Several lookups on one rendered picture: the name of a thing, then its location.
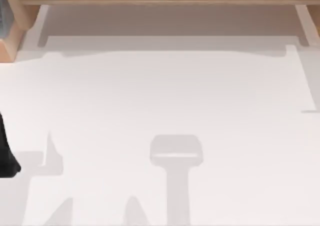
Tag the pale wooden drawer front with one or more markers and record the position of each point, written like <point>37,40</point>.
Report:
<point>10,49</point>

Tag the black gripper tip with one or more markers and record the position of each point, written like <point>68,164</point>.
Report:
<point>6,158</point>

